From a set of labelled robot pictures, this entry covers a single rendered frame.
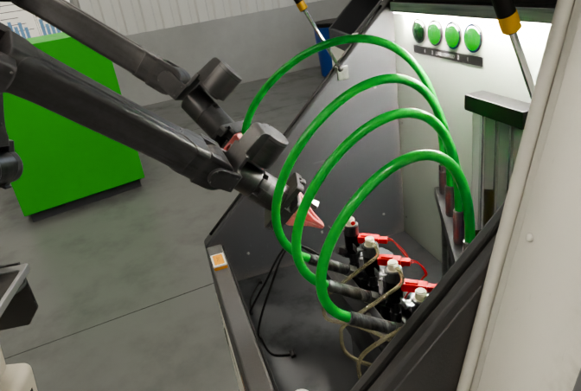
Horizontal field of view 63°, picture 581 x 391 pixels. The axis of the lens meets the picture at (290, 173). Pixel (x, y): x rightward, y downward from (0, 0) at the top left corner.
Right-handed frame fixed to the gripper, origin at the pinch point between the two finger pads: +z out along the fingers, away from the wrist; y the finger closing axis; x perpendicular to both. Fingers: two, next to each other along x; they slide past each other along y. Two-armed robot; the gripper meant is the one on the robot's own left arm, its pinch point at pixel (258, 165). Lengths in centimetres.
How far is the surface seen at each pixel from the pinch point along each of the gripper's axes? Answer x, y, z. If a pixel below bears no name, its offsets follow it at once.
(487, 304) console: -23, -26, 38
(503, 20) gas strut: -46, -27, 17
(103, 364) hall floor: 163, 58, -13
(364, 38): -30.9, 2.8, -0.2
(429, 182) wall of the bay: -11.4, 33.9, 26.5
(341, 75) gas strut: -17.1, 28.0, -5.4
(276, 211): -6.3, -17.4, 11.3
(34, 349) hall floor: 193, 56, -45
